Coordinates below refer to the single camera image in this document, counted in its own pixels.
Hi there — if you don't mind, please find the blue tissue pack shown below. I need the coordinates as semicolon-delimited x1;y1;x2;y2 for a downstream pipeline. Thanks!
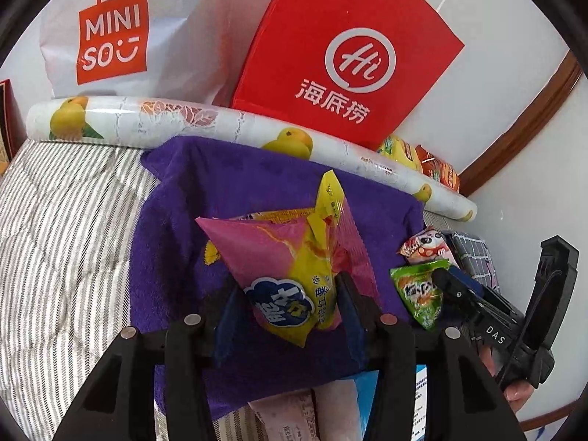
351;363;427;440

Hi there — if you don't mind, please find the white Miniso plastic bag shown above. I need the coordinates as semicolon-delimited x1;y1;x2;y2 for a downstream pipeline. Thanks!
40;0;270;107

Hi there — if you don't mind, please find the brown door frame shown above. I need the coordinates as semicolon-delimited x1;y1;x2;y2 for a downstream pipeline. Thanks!
459;51;583;196

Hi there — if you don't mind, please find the green snack packet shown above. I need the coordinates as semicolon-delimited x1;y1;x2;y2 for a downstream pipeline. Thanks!
390;259;451;330

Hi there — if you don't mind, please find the pink mushroom biscuit bag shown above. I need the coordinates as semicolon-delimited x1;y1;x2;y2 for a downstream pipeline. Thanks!
399;227;458;266

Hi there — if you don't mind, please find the fruit-print rolled mat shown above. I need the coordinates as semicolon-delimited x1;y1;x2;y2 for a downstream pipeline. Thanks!
25;96;477;222

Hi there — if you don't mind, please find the purple towel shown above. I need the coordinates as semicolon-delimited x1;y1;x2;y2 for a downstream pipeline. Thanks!
128;135;427;421

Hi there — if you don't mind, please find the person's right hand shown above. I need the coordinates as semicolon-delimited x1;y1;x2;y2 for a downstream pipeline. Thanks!
479;345;536;414

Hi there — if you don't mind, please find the red Haidilao paper bag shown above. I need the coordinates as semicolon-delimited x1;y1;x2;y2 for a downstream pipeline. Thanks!
231;0;463;150

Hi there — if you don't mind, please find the pale pink snack packet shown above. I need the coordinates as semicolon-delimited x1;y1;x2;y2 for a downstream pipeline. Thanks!
249;380;362;440

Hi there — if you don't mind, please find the grey checked folded cloth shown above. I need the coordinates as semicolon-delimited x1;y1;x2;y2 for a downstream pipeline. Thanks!
442;230;499;293

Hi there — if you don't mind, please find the striped quilted mattress pad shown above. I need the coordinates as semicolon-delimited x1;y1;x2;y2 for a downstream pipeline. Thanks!
0;139;258;441

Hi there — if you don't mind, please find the pink yellow chips bag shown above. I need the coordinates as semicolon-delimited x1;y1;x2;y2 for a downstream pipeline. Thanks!
196;170;380;347

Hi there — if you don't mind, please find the yellow gold snack packet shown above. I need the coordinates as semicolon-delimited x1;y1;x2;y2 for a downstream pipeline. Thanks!
203;207;314;266

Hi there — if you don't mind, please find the orange chips bag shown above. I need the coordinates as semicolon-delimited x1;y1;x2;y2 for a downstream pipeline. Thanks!
416;146;459;193

